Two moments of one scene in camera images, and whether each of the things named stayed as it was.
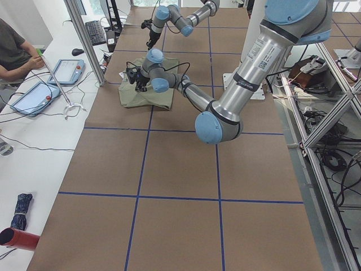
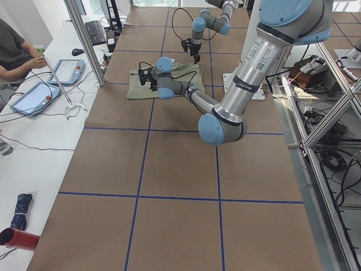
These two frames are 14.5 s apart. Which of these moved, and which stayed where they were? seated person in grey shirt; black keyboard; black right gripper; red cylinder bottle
Moved: black right gripper
Stayed: seated person in grey shirt; black keyboard; red cylinder bottle
